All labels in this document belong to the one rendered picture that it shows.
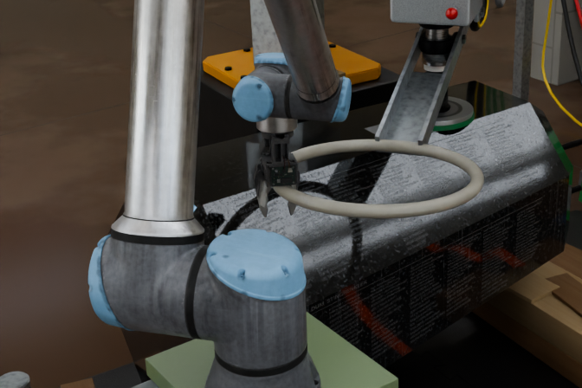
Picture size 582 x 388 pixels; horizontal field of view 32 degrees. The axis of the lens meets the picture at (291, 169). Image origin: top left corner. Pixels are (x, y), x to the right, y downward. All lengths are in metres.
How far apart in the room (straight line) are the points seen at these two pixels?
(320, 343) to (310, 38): 0.54
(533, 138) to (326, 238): 0.78
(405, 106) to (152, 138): 1.23
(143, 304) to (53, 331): 2.05
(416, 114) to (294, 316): 1.20
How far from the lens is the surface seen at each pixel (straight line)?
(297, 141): 2.82
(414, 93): 2.77
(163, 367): 1.81
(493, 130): 2.98
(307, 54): 1.86
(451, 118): 2.90
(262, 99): 2.04
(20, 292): 3.94
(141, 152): 1.61
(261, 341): 1.58
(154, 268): 1.61
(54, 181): 4.81
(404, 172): 2.76
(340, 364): 1.79
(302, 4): 1.76
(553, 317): 3.24
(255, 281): 1.53
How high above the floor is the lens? 1.90
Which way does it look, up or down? 24 degrees down
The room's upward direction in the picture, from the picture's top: 3 degrees counter-clockwise
